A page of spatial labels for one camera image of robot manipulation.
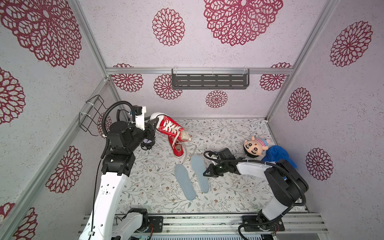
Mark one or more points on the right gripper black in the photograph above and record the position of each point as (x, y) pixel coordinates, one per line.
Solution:
(219, 168)

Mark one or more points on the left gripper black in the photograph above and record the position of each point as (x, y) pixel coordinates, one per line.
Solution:
(150, 131)

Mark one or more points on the light blue insole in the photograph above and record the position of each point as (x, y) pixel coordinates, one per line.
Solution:
(182, 177)
(199, 167)

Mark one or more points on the red canvas sneaker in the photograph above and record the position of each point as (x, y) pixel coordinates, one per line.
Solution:
(169, 127)
(176, 147)

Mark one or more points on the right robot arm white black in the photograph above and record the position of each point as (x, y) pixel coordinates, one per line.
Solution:
(287, 185)

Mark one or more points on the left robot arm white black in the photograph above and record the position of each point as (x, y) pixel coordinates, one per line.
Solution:
(115, 171)

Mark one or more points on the black pressure gauge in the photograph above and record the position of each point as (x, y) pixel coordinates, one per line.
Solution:
(147, 144)

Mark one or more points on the plush doll head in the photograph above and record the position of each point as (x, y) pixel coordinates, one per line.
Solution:
(256, 147)

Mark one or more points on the blue cap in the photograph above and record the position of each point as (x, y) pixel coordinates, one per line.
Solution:
(276, 153)

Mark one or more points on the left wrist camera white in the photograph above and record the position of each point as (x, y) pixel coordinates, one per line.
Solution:
(140, 116)

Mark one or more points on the black wire wall rack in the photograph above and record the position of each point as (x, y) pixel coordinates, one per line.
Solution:
(90, 121)

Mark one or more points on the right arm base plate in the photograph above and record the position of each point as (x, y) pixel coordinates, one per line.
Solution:
(254, 223)

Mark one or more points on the grey wall shelf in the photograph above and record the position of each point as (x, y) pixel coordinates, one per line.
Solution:
(210, 81)

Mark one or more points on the aluminium front rail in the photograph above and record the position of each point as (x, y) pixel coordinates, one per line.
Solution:
(227, 224)

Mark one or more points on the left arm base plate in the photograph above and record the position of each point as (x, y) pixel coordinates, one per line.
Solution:
(155, 225)

